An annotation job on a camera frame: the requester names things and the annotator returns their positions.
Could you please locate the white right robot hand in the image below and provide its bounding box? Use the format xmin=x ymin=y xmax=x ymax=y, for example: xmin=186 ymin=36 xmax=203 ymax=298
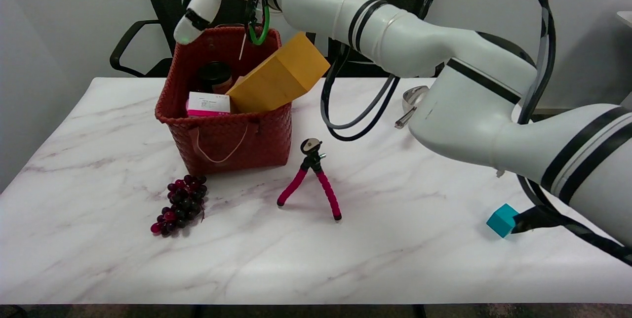
xmin=172 ymin=0 xmax=233 ymax=45

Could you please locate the black lidded jar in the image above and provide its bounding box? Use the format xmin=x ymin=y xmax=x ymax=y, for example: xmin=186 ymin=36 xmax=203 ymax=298
xmin=197 ymin=61 xmax=234 ymax=94

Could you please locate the red woven basket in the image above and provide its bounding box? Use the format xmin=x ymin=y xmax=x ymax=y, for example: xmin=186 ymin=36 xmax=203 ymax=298
xmin=155 ymin=24 xmax=293 ymax=176

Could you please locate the pink and white box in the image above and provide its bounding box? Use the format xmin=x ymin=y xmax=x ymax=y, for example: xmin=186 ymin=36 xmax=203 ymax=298
xmin=186 ymin=91 xmax=232 ymax=118

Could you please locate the yellow cardboard box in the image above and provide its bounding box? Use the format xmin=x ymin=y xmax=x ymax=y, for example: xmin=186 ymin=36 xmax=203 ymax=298
xmin=226 ymin=32 xmax=331 ymax=114

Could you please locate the dark purple grape bunch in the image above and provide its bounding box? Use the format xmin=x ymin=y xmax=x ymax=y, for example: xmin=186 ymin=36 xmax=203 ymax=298
xmin=150 ymin=174 xmax=208 ymax=238

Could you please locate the pink flexible mini tripod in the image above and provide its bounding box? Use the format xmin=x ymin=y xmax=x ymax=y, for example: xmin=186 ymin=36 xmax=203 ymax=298
xmin=276 ymin=138 xmax=343 ymax=223

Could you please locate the metal scoop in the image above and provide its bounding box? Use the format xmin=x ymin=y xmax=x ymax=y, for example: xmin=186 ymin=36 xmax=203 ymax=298
xmin=394 ymin=85 xmax=430 ymax=129

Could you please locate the teal cube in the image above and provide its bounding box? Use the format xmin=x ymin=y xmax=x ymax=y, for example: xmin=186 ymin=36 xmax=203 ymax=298
xmin=486 ymin=203 xmax=520 ymax=238

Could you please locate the black and green cable bundle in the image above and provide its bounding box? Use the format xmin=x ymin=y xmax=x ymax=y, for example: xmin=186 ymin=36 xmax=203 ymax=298
xmin=245 ymin=0 xmax=401 ymax=142

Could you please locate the thick black cable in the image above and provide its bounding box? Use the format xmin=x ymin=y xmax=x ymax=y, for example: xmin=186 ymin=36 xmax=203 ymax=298
xmin=419 ymin=0 xmax=632 ymax=267

